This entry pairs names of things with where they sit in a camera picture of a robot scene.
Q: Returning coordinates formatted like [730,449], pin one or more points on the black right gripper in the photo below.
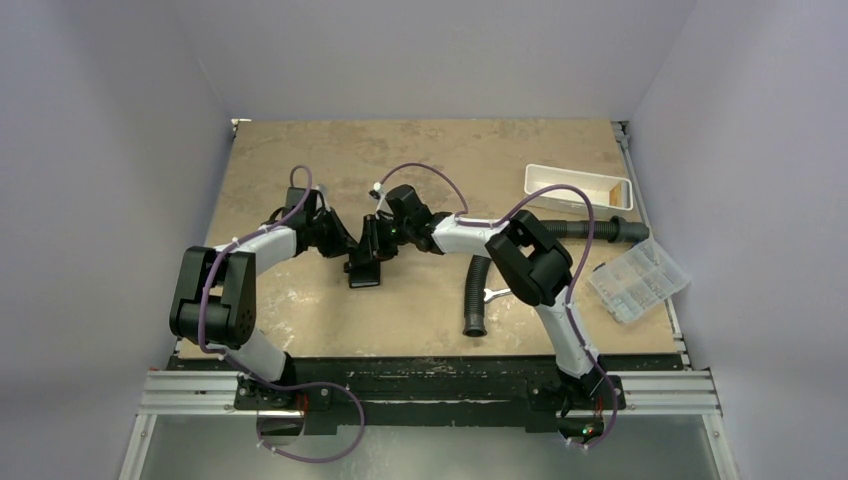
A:
[407,221]

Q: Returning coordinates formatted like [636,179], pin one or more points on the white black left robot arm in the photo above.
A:
[215,300]

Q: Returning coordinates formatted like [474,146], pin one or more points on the silver open-end wrench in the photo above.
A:
[491,294]

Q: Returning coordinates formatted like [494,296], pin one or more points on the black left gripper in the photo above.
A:
[341,243]

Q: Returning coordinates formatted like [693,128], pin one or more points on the black leather card holder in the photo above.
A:
[362,273]

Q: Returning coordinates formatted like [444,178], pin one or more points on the clear plastic organizer box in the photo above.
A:
[637,281]

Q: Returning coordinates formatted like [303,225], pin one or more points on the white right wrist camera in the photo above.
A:
[379,195]

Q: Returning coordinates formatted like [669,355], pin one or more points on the black aluminium base frame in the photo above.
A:
[522,392]

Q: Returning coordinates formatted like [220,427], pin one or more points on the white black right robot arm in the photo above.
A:
[535,266]

